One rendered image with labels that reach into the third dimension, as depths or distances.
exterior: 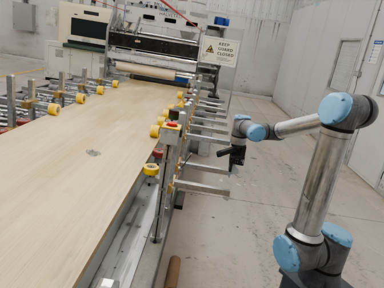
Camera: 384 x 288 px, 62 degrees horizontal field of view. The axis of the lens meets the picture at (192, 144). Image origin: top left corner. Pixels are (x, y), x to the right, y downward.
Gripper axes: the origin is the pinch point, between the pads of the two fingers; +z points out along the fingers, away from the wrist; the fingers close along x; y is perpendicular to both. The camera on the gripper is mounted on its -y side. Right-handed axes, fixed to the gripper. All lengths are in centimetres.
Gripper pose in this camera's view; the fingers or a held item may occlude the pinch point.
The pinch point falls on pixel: (228, 175)
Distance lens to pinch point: 188.3
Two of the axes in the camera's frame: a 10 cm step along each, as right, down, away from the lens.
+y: 9.9, 1.5, -0.3
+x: 0.8, -3.0, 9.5
